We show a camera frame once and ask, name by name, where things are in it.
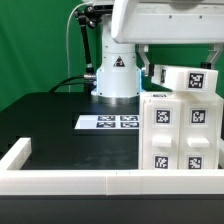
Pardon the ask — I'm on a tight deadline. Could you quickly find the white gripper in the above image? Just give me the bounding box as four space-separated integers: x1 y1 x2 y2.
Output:
111 0 224 77

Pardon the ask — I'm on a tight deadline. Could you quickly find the white cabinet top block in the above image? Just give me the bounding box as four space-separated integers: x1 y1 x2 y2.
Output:
152 65 218 92

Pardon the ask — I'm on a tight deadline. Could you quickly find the white cabinet door panel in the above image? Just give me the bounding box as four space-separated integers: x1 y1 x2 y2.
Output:
178 95 223 170
142 97 181 170

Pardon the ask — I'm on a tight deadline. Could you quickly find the white cabinet body box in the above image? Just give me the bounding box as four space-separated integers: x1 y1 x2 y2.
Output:
139 92 223 170

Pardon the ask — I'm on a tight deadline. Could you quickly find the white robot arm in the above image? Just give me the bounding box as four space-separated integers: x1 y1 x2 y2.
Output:
92 0 224 103

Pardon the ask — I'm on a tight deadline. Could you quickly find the black camera bar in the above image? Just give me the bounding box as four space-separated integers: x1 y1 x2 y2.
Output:
87 5 113 14

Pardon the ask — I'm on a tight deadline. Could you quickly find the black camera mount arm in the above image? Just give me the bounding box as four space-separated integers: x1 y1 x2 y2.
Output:
74 6 99 75

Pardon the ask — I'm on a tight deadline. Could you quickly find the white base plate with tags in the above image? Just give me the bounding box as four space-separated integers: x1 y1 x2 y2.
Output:
75 115 139 130

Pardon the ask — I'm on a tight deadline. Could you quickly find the white cable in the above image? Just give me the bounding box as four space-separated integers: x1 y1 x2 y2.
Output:
65 2 88 94

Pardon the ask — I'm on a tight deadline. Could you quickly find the black cables bundle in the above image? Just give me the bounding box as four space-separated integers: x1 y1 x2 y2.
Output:
48 75 98 94

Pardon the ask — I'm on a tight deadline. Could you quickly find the white U-shaped workspace frame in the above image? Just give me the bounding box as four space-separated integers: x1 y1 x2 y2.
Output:
0 138 224 195

